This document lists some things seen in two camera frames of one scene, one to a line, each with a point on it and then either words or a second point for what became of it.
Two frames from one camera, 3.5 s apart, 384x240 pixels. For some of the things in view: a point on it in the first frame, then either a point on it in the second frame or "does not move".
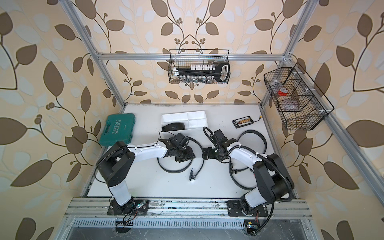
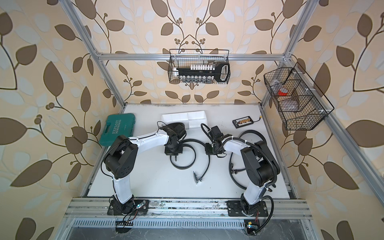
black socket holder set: [203, 73] does not move
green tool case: [119, 127] does not move
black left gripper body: [184, 154] -> [176, 149]
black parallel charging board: [242, 121] does not move
